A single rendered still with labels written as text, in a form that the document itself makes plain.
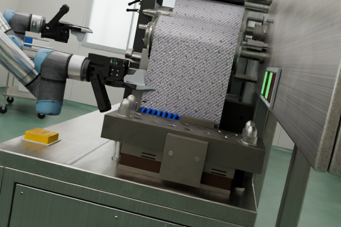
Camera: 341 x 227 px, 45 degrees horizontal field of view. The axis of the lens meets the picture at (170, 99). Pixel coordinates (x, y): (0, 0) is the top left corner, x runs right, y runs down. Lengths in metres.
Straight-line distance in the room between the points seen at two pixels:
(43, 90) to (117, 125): 0.33
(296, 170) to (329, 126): 1.02
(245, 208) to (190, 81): 0.40
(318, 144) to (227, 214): 0.64
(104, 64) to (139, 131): 0.27
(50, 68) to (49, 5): 6.24
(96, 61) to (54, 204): 0.42
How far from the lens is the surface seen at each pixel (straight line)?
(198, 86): 1.18
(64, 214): 1.07
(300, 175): 1.37
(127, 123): 1.02
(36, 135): 1.19
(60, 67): 1.25
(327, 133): 0.35
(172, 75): 1.19
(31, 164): 1.07
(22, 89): 6.20
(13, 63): 1.37
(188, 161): 0.99
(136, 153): 1.04
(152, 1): 1.56
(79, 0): 7.30
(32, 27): 1.84
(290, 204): 1.39
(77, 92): 7.26
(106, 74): 1.20
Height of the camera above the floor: 1.21
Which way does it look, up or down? 6 degrees down
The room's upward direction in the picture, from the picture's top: 11 degrees clockwise
